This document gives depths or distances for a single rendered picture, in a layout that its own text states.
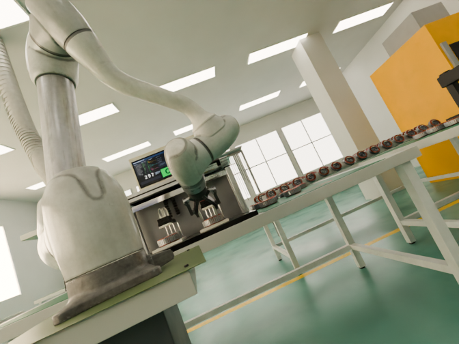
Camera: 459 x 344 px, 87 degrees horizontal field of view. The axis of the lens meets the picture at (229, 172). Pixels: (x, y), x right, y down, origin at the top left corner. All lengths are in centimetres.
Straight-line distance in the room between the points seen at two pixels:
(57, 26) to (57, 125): 27
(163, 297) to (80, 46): 71
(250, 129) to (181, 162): 758
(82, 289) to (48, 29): 70
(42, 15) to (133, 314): 80
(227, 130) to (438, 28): 371
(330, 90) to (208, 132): 437
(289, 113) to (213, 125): 799
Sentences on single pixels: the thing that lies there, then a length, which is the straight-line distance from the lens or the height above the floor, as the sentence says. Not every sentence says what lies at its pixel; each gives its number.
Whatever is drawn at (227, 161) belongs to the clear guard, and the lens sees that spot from 117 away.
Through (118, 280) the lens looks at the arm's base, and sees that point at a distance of 52.
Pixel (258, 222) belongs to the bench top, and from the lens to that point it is 103.
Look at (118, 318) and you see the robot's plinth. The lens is 45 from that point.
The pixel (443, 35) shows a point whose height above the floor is 174.
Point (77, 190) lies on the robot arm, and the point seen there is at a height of 96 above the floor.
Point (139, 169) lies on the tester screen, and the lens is 150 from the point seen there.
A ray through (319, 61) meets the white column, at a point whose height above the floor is 273.
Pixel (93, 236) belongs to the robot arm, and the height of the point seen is 86.
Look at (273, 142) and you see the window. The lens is 824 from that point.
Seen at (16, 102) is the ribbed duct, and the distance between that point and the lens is 305.
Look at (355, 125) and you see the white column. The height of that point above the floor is 133.
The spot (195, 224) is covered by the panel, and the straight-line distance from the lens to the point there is 153.
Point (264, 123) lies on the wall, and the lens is 842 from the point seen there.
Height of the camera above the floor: 80
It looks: 9 degrees up
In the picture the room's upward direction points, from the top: 23 degrees counter-clockwise
